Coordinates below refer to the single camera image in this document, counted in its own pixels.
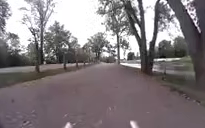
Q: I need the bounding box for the slim straight tree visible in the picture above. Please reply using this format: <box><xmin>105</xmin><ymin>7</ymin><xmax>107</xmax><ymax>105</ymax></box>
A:
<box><xmin>96</xmin><ymin>0</ymin><xmax>133</xmax><ymax>65</ymax></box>

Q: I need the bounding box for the reddish grey gravel path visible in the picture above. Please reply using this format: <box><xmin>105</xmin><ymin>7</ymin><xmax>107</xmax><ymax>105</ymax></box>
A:
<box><xmin>0</xmin><ymin>62</ymin><xmax>205</xmax><ymax>128</ymax></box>

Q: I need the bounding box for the forked dark tree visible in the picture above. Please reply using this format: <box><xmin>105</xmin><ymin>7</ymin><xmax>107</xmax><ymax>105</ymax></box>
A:
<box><xmin>121</xmin><ymin>0</ymin><xmax>174</xmax><ymax>75</ymax></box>

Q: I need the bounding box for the row of dark trees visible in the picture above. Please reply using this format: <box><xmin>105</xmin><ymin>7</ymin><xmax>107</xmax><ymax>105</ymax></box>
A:
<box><xmin>0</xmin><ymin>0</ymin><xmax>111</xmax><ymax>69</ymax></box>

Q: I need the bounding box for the tall sparse tree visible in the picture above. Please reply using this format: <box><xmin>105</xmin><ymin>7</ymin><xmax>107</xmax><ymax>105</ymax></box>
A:
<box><xmin>18</xmin><ymin>0</ymin><xmax>58</xmax><ymax>74</ymax></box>

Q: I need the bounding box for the robot's own part right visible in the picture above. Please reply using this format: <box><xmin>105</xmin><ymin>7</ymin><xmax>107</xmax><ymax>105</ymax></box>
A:
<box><xmin>129</xmin><ymin>120</ymin><xmax>140</xmax><ymax>128</ymax></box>

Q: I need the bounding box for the robot's own part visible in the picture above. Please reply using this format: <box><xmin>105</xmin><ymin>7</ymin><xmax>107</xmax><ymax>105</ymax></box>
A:
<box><xmin>63</xmin><ymin>121</ymin><xmax>73</xmax><ymax>128</ymax></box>
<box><xmin>129</xmin><ymin>120</ymin><xmax>140</xmax><ymax>128</ymax></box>

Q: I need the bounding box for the robot's own part left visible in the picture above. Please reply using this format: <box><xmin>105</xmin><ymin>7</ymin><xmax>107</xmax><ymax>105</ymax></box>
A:
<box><xmin>63</xmin><ymin>121</ymin><xmax>73</xmax><ymax>128</ymax></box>

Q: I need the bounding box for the distant row of trees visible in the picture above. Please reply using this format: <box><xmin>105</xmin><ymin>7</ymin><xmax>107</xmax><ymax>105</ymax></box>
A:
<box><xmin>124</xmin><ymin>35</ymin><xmax>189</xmax><ymax>61</ymax></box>

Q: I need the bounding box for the pale grey road strip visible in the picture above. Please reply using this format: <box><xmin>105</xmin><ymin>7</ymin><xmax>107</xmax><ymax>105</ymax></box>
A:
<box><xmin>119</xmin><ymin>57</ymin><xmax>196</xmax><ymax>79</ymax></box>
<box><xmin>0</xmin><ymin>63</ymin><xmax>78</xmax><ymax>75</ymax></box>

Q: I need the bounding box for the grass verge with pale edge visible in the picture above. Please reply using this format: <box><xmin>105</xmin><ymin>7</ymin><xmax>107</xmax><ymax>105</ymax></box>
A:
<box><xmin>119</xmin><ymin>54</ymin><xmax>205</xmax><ymax>113</ymax></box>

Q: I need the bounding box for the grass strip beside dark wood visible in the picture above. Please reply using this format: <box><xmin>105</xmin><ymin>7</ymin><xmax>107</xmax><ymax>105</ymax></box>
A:
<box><xmin>0</xmin><ymin>63</ymin><xmax>94</xmax><ymax>92</ymax></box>

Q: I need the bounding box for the thick double-trunk tree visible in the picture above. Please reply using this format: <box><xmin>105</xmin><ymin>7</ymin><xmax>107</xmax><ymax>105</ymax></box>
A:
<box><xmin>166</xmin><ymin>0</ymin><xmax>205</xmax><ymax>93</ymax></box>

